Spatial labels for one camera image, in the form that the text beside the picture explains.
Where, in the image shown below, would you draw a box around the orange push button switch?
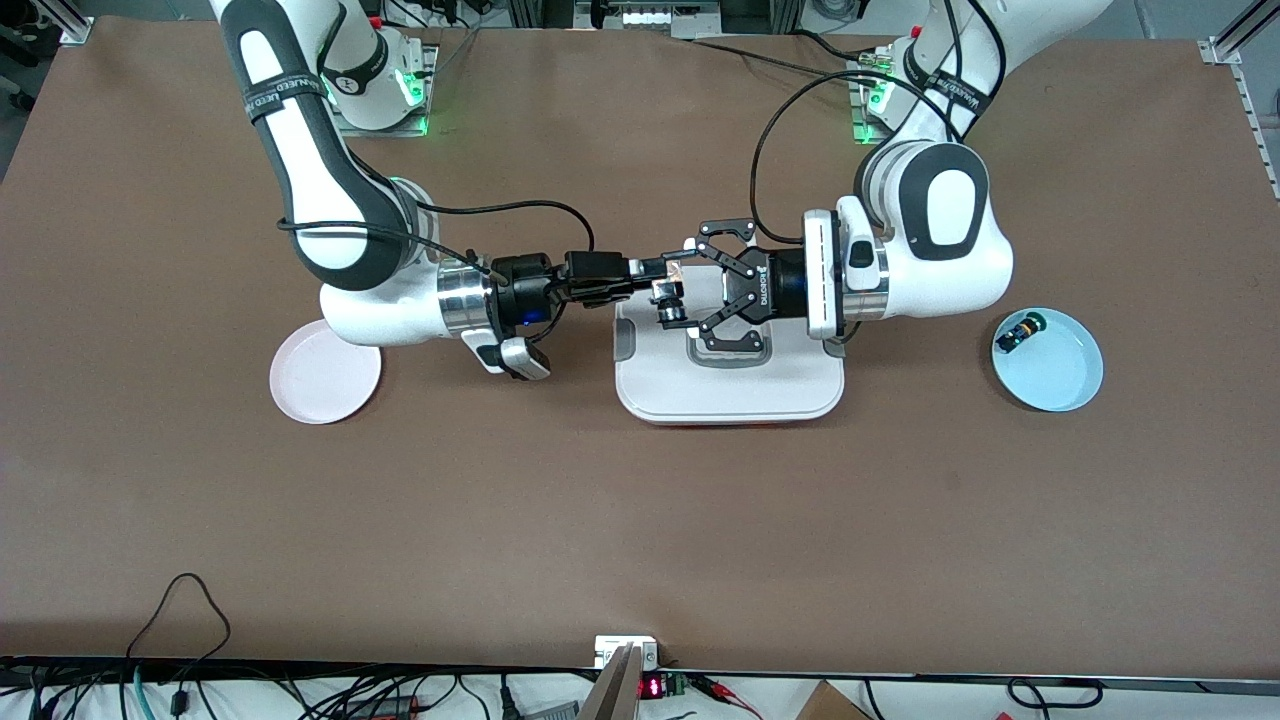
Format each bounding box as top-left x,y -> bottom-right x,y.
652,280 -> 693,331

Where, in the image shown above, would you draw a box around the pink round plate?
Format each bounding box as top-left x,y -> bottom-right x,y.
269,318 -> 383,425

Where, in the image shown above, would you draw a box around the white power strip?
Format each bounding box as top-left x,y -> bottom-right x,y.
620,5 -> 723,33

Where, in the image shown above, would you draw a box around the light blue round plate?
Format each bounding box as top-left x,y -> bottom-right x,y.
991,307 -> 1105,413

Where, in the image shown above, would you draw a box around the brown cardboard piece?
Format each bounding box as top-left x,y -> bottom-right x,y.
795,680 -> 873,720

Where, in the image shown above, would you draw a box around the short aluminium profile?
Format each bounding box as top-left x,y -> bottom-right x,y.
38,0 -> 96,47

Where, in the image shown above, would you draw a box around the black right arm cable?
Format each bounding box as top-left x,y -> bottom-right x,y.
277,200 -> 597,283

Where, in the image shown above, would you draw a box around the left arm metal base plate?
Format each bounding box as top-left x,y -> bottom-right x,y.
850,55 -> 901,147

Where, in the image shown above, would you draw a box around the black cable to base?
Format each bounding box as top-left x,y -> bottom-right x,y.
690,30 -> 883,89

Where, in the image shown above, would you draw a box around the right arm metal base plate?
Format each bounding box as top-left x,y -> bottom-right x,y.
335,45 -> 439,138

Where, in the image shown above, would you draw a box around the white mount bracket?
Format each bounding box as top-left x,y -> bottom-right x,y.
594,635 -> 661,671

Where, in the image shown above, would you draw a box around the red clip wires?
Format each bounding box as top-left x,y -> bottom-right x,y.
690,674 -> 763,720

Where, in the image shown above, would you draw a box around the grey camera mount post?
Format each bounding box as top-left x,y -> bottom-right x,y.
580,643 -> 646,720

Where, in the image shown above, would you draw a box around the black looped cable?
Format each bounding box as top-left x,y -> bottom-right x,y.
125,573 -> 233,701

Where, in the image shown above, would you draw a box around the black coiled cable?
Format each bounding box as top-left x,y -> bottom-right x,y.
1005,677 -> 1106,712

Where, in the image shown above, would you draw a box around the aluminium frame profile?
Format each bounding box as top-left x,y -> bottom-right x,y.
1198,0 -> 1280,201

